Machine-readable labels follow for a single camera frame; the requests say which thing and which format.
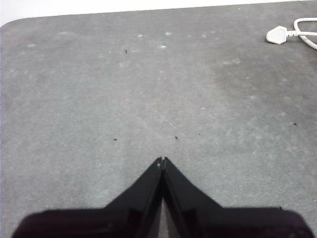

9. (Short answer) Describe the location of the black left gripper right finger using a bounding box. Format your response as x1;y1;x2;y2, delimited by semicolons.
162;156;316;238

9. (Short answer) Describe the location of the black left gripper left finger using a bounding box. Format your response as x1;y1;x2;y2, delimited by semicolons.
11;156;163;238

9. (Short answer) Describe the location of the white power cable with plug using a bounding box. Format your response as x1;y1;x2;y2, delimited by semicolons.
266;17;317;51

